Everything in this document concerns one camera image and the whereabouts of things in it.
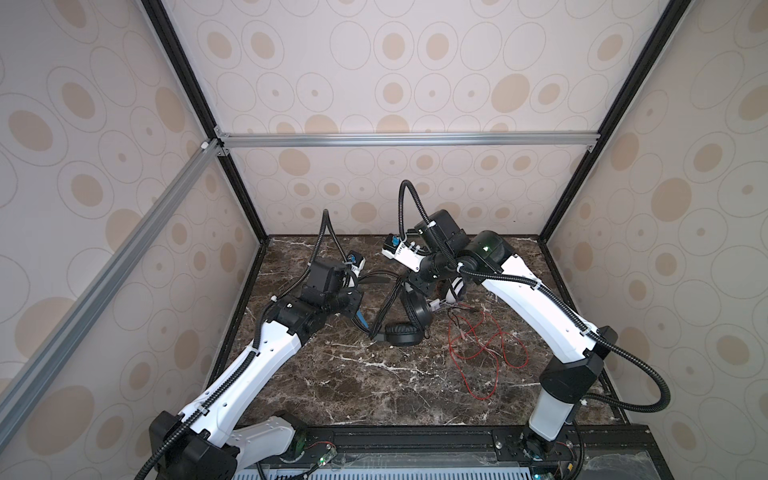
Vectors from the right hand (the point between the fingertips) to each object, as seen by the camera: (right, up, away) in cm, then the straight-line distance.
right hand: (407, 272), depth 72 cm
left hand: (-11, -3, +3) cm, 12 cm away
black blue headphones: (0, -10, -3) cm, 11 cm away
